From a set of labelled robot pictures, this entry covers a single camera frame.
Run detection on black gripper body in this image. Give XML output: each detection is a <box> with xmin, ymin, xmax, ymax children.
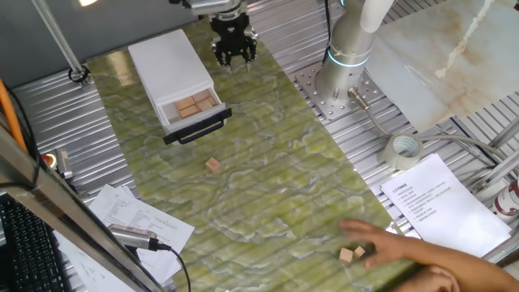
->
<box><xmin>209</xmin><ymin>14</ymin><xmax>251</xmax><ymax>54</ymax></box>

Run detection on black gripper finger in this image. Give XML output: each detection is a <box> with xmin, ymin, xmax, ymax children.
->
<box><xmin>242</xmin><ymin>35</ymin><xmax>260</xmax><ymax>73</ymax></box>
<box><xmin>211</xmin><ymin>39</ymin><xmax>233</xmax><ymax>74</ymax></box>

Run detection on white drawer cabinet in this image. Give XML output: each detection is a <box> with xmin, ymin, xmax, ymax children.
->
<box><xmin>127</xmin><ymin>28</ymin><xmax>227</xmax><ymax>137</ymax></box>

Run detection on person's right forearm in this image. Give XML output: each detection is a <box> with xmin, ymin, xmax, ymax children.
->
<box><xmin>405</xmin><ymin>237</ymin><xmax>519</xmax><ymax>292</ymax></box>

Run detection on person's right hand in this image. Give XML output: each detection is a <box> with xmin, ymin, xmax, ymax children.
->
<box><xmin>338</xmin><ymin>218</ymin><xmax>411</xmax><ymax>271</ymax></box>

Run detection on person's left hand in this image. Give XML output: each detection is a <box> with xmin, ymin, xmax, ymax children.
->
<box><xmin>388</xmin><ymin>265</ymin><xmax>461</xmax><ymax>292</ymax></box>

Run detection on green marble pattern mat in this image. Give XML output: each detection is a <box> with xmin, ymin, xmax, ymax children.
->
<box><xmin>87</xmin><ymin>18</ymin><xmax>443</xmax><ymax>292</ymax></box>

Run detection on aluminium pole with base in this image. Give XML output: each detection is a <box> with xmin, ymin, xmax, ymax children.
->
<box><xmin>31</xmin><ymin>0</ymin><xmax>93</xmax><ymax>89</ymax></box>

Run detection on clear tape roll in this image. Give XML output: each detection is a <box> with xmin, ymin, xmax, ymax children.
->
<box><xmin>383</xmin><ymin>132</ymin><xmax>425</xmax><ymax>171</ymax></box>

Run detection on printed paper sheet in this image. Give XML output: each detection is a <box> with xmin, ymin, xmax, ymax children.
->
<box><xmin>52</xmin><ymin>230</ymin><xmax>137</xmax><ymax>292</ymax></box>
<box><xmin>87</xmin><ymin>184</ymin><xmax>195</xmax><ymax>285</ymax></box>

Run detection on emergency stop button box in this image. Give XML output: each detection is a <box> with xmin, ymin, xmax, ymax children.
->
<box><xmin>40</xmin><ymin>148</ymin><xmax>74</xmax><ymax>179</ymax></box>

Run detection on beige marble board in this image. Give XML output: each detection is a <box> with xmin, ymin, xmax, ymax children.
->
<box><xmin>364</xmin><ymin>0</ymin><xmax>519</xmax><ymax>133</ymax></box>

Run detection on white instruction sheet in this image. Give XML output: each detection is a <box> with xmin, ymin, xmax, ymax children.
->
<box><xmin>380</xmin><ymin>152</ymin><xmax>513</xmax><ymax>259</ymax></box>

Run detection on black keyboard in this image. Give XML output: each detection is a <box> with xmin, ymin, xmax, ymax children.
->
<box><xmin>0</xmin><ymin>192</ymin><xmax>72</xmax><ymax>292</ymax></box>

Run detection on red and white can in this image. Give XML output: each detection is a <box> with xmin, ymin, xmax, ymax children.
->
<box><xmin>492</xmin><ymin>178</ymin><xmax>519</xmax><ymax>223</ymax></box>

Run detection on grey wrist mount block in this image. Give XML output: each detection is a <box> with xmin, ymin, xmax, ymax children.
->
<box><xmin>190</xmin><ymin>0</ymin><xmax>236</xmax><ymax>15</ymax></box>

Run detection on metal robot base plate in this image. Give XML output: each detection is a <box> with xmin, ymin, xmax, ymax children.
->
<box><xmin>290</xmin><ymin>60</ymin><xmax>386</xmax><ymax>121</ymax></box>

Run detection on grey cable with metal connector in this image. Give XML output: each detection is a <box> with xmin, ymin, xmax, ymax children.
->
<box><xmin>347</xmin><ymin>87</ymin><xmax>519</xmax><ymax>163</ymax></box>

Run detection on black camera cable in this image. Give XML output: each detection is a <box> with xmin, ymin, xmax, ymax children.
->
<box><xmin>149</xmin><ymin>238</ymin><xmax>192</xmax><ymax>292</ymax></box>

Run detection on silver finned camera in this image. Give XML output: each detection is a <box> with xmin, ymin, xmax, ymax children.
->
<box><xmin>107</xmin><ymin>223</ymin><xmax>159</xmax><ymax>251</ymax></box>

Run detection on orange cable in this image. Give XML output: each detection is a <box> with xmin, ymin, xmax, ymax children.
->
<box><xmin>0</xmin><ymin>79</ymin><xmax>29</xmax><ymax>155</ymax></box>

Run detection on aluminium frame bar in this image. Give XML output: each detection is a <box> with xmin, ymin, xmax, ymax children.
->
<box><xmin>0</xmin><ymin>121</ymin><xmax>165</xmax><ymax>292</ymax></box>
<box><xmin>488</xmin><ymin>117</ymin><xmax>519</xmax><ymax>149</ymax></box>
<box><xmin>472</xmin><ymin>149</ymin><xmax>519</xmax><ymax>194</ymax></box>
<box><xmin>484</xmin><ymin>233</ymin><xmax>519</xmax><ymax>267</ymax></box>

